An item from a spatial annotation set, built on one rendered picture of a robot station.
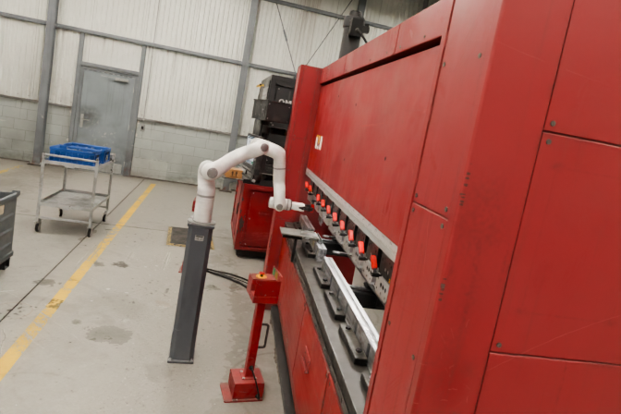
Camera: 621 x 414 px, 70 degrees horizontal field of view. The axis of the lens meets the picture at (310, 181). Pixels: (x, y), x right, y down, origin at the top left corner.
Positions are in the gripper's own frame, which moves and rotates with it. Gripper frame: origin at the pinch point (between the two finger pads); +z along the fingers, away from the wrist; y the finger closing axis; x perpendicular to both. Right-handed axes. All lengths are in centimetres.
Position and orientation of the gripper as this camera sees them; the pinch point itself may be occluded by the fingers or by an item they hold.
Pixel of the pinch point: (310, 208)
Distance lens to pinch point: 332.9
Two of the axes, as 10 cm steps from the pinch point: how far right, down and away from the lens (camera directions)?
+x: 1.8, -9.8, -1.2
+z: 9.7, 1.6, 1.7
